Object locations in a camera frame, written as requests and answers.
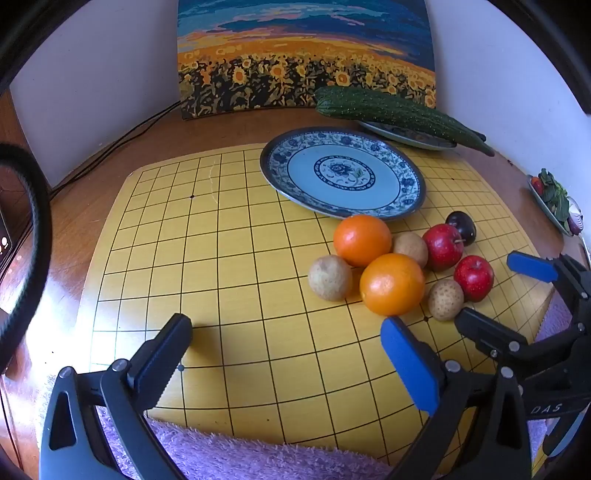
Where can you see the plate under cucumbers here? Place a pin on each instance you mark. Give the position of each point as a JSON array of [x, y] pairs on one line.
[[406, 137]]

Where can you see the small red apple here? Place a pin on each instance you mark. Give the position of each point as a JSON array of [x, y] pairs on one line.
[[442, 247], [474, 278]]

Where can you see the blue and white patterned plate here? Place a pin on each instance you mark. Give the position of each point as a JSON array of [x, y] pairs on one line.
[[341, 175]]

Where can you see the dark purple plum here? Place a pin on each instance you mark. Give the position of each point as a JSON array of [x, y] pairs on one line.
[[461, 226]]

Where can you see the small plate of salad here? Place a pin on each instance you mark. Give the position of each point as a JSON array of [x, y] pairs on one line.
[[545, 207]]

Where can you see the purple fluffy towel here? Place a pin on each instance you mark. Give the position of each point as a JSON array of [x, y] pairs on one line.
[[231, 454]]

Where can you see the red tomato piece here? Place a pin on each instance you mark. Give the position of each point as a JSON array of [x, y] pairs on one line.
[[537, 184]]

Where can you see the small brown pear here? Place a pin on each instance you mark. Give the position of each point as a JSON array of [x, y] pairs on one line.
[[330, 277], [445, 300], [411, 249]]

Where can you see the sunflower field painting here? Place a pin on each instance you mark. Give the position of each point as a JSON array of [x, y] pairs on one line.
[[300, 46]]

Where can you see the purple onion slice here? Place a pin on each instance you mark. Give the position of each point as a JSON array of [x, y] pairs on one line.
[[576, 217]]

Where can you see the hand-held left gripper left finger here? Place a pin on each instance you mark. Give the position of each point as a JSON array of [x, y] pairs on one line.
[[159, 355]]

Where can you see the green salad leaves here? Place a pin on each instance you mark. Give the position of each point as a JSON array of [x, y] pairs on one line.
[[556, 196]]

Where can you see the yellow grid game board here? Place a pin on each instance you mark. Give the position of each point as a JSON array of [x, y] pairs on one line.
[[231, 277]]

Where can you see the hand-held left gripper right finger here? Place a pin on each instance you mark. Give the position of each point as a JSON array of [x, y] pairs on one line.
[[411, 364]]

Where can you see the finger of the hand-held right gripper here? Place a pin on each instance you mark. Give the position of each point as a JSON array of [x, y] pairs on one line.
[[531, 266], [489, 333]]

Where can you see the smartphone with lit screen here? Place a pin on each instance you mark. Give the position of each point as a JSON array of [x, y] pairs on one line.
[[5, 240]]

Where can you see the large green cucumber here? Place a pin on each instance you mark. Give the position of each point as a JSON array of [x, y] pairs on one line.
[[392, 113]]

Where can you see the orange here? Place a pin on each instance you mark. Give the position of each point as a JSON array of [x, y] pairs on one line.
[[392, 284], [362, 240]]

